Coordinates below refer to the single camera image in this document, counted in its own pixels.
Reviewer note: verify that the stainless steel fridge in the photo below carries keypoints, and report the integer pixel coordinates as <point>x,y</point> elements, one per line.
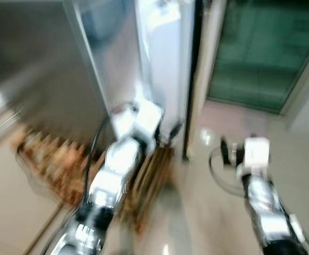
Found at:
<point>26,53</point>

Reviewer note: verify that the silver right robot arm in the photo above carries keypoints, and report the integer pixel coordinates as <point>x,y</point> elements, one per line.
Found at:
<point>263,207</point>

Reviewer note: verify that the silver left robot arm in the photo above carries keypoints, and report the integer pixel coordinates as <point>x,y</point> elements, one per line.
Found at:
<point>114,170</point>

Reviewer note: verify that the pink floor mat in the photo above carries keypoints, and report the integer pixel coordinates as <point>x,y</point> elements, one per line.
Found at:
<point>234,117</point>

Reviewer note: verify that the white counter cabinet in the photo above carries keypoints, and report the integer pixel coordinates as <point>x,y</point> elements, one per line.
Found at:
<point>210,64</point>

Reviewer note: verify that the green tinted glass door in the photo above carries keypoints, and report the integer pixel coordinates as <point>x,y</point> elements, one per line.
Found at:
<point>266,48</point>

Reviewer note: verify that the wooden slatted rack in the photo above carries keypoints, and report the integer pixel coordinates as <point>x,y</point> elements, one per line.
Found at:
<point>48,159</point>

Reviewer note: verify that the beige kitchen cabinet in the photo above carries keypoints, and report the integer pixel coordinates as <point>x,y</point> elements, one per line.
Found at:
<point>5,186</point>

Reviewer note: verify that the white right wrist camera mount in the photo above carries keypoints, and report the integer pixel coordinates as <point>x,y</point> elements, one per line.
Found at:
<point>255,154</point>

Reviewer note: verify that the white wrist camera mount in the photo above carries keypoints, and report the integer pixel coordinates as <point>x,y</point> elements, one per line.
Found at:
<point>146,119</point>
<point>255,154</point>

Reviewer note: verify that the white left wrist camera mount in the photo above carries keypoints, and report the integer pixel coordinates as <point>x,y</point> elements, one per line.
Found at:
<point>146,119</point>

